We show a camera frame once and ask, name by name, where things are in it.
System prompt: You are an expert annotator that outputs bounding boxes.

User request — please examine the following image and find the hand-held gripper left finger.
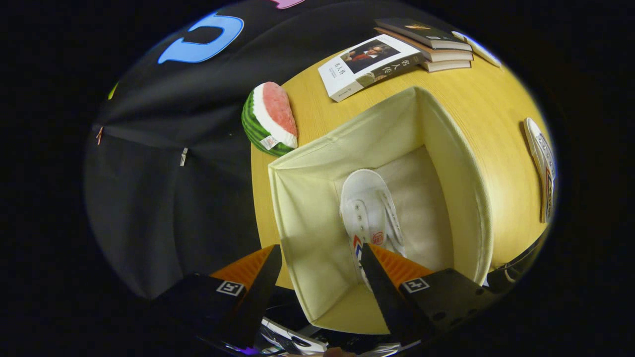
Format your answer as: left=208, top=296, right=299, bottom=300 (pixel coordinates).
left=149, top=244, right=283, bottom=349

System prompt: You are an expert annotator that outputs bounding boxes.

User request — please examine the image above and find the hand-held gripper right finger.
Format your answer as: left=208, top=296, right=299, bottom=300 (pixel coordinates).
left=360, top=242, right=497, bottom=346

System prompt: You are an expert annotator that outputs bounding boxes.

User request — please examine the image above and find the white canvas shoe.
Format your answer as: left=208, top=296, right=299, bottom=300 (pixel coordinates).
left=339, top=169, right=406, bottom=292
left=523, top=117, right=558, bottom=224

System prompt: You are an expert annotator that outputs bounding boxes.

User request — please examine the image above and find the beige fabric storage box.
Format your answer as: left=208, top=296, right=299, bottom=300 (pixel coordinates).
left=267, top=86, right=495, bottom=336

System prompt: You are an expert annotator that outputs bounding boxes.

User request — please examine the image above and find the watermelon slice plush toy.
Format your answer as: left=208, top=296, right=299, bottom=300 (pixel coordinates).
left=241, top=81, right=299, bottom=157

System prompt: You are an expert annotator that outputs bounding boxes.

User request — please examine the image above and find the white book with portrait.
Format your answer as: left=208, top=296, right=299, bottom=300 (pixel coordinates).
left=317, top=34, right=427, bottom=103

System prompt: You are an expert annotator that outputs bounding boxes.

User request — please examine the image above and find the thin brown book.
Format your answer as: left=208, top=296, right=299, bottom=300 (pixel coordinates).
left=419, top=59, right=472, bottom=73

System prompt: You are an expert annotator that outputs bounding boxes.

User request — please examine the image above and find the brown cover book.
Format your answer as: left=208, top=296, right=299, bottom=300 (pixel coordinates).
left=374, top=27, right=474, bottom=63

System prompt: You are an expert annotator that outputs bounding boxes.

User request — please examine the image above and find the white plush toy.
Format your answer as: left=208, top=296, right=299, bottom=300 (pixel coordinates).
left=451, top=31, right=502, bottom=68

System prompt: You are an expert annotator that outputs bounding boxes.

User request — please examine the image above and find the dark hardcover book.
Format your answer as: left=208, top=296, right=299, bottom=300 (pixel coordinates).
left=374, top=18, right=472, bottom=52

